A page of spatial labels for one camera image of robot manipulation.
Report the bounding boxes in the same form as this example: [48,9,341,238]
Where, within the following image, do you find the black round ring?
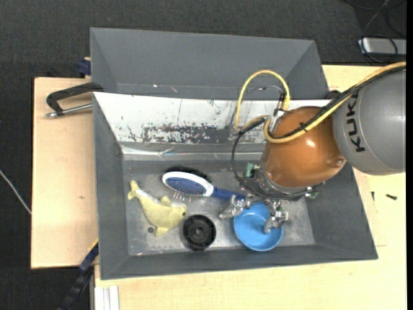
[179,214,217,252]

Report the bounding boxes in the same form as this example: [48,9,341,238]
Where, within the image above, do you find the pale wood board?
[30,76,99,269]

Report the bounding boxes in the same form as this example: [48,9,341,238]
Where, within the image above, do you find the grey metal bin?
[89,26,379,280]

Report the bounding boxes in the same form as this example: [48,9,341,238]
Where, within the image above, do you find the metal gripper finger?
[263,208,290,235]
[218,194,247,220]

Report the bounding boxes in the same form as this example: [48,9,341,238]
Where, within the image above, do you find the blue bowl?
[232,201,285,253]

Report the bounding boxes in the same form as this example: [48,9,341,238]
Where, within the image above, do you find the yellow toy dolphin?
[126,179,188,238]

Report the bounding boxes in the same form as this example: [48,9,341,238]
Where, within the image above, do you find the blue and white hairbrush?
[161,170,247,203]

